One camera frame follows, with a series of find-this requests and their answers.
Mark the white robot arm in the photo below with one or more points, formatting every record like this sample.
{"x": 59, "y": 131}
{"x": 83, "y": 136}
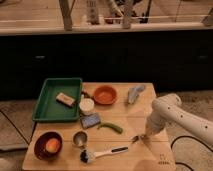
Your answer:
{"x": 168, "y": 108}

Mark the orange bowl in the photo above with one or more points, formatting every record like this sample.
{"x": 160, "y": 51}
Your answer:
{"x": 105, "y": 95}

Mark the grey crumpled cloth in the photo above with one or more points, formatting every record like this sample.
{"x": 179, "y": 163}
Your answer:
{"x": 134, "y": 92}

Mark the white cup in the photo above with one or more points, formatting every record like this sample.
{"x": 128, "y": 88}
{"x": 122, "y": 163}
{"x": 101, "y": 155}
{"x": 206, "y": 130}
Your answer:
{"x": 86, "y": 106}

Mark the blue sponge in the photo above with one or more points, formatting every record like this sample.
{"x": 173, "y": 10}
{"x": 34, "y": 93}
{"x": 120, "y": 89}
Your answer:
{"x": 90, "y": 120}

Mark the green bean pod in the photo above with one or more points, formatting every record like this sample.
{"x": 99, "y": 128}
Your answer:
{"x": 112, "y": 126}

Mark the tan sponge block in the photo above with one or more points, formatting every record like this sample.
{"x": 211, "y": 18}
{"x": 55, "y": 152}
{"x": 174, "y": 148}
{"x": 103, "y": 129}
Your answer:
{"x": 67, "y": 100}

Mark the small metal cup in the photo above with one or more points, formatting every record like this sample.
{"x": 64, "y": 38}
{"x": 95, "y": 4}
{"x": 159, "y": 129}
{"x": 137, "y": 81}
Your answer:
{"x": 80, "y": 139}

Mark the green plastic tray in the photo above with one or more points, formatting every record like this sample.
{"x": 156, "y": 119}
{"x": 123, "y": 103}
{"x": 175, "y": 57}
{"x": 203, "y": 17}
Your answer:
{"x": 49, "y": 109}

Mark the orange fruit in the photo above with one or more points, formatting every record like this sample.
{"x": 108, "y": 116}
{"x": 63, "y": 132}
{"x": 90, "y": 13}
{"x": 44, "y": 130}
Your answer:
{"x": 52, "y": 145}

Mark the dark red bowl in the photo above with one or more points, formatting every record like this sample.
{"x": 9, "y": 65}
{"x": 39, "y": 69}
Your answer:
{"x": 39, "y": 147}

